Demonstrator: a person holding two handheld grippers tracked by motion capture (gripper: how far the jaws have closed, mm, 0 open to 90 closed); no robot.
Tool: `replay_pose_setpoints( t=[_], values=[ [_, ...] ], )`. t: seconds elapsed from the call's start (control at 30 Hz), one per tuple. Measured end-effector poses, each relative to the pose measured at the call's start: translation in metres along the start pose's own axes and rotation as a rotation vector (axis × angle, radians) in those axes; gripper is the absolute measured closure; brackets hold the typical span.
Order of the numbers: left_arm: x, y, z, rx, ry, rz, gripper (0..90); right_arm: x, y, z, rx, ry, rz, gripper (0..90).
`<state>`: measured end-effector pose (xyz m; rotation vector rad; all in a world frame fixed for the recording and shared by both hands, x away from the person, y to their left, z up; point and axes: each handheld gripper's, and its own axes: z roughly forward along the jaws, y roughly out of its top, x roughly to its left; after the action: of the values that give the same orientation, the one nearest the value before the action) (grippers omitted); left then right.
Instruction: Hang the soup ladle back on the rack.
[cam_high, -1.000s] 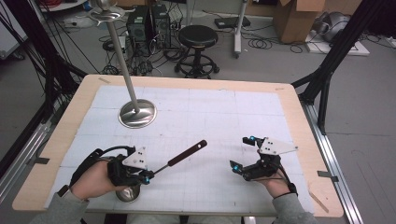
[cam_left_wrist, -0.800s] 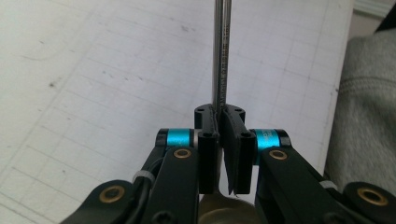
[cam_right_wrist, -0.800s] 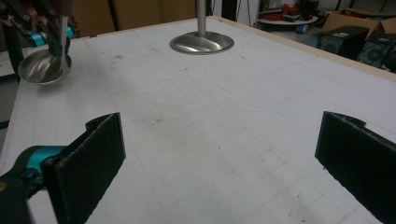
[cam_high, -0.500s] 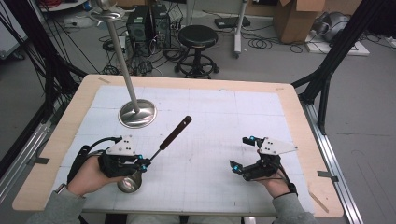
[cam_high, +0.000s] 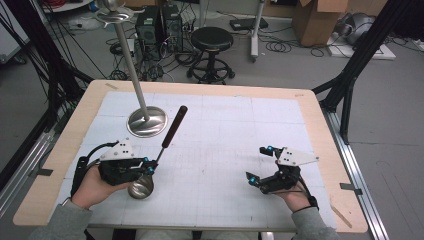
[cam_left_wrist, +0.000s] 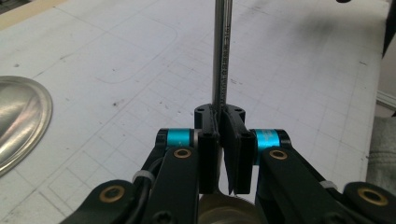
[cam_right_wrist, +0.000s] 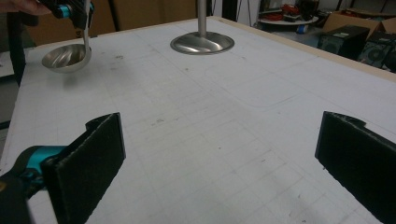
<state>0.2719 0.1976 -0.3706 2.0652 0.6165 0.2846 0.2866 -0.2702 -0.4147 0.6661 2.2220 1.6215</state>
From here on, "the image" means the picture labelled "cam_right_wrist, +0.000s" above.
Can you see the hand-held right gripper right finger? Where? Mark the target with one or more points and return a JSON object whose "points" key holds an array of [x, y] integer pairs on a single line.
{"points": [[358, 161]]}

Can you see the small cardboard box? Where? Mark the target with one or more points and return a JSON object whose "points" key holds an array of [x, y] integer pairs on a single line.
{"points": [[351, 20]]}

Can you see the steel stand with round base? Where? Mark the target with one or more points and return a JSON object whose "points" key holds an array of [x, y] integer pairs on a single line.
{"points": [[202, 45]]}

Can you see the white round table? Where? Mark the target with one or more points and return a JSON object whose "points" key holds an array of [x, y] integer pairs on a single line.
{"points": [[288, 21]]}

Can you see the white grid mat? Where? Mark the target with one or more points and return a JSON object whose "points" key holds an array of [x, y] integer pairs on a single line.
{"points": [[218, 124]]}

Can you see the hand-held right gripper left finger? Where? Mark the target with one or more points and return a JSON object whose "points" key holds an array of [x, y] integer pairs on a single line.
{"points": [[87, 168]]}

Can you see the black computer tower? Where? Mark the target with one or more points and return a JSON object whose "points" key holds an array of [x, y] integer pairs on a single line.
{"points": [[342, 40], [378, 51]]}

